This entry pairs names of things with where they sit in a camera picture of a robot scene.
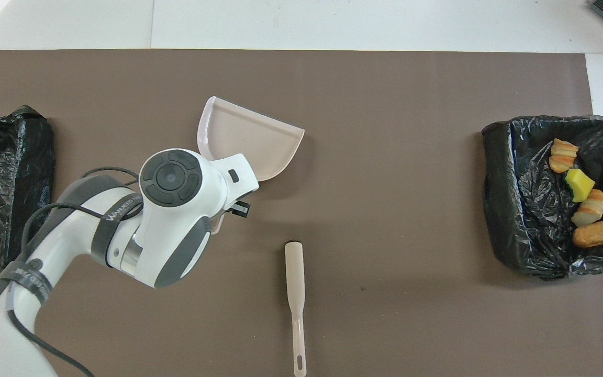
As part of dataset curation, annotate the beige plastic dustpan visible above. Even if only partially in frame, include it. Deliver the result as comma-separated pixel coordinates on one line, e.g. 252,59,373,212
197,96,305,234

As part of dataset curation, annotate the brown toy bread roll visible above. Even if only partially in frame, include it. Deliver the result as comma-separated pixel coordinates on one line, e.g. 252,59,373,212
572,220,603,249

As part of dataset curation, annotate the beige hand brush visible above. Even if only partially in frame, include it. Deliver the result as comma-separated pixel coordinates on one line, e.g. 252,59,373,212
285,241,307,377

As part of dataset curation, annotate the orange striped toy croissant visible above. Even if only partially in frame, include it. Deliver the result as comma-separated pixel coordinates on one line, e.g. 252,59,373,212
571,188,603,228

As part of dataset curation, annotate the yellow green sponge piece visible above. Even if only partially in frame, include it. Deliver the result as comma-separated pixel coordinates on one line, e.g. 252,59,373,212
565,168,596,203

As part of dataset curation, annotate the brown table mat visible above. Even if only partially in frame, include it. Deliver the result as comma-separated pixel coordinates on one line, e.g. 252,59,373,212
0,50,603,377

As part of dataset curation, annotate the cream toy pastry piece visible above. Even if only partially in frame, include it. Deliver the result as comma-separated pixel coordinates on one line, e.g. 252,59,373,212
549,138,579,174

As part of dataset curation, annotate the black bag-lined bin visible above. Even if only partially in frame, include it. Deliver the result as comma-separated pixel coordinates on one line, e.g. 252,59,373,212
481,114,603,281
0,105,56,271

